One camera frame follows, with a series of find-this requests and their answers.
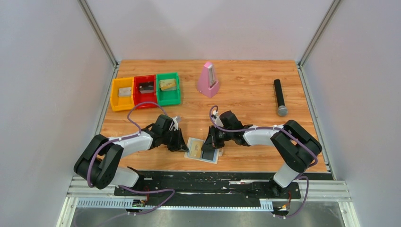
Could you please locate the green plastic bin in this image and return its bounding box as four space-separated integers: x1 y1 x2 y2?
156 72 181 106

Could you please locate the black card stack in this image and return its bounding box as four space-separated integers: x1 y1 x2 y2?
139 82 155 94

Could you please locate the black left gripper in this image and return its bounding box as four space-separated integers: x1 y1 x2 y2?
162 128 190 153

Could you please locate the yellow plastic bin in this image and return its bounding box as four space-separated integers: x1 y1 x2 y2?
110 77 134 112

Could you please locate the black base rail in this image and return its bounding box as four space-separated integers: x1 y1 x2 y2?
67 170 353 211

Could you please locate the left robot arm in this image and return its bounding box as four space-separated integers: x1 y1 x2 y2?
73 114 189 195

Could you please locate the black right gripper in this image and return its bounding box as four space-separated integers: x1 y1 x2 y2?
201 125 233 151

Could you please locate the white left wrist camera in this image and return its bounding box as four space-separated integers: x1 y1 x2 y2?
169 116 181 131

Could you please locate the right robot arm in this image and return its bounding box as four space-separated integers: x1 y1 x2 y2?
201 111 323 198

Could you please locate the gold card stack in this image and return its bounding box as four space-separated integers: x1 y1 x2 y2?
159 79 177 91

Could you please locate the black silver microphone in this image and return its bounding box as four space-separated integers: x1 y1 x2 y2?
273 79 288 117

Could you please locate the red plastic bin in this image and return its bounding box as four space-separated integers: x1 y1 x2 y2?
133 74 157 105

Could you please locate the silver card stack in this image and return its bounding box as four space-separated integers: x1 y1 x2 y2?
118 87 131 97

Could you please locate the pink metronome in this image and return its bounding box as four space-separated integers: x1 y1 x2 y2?
196 61 220 98

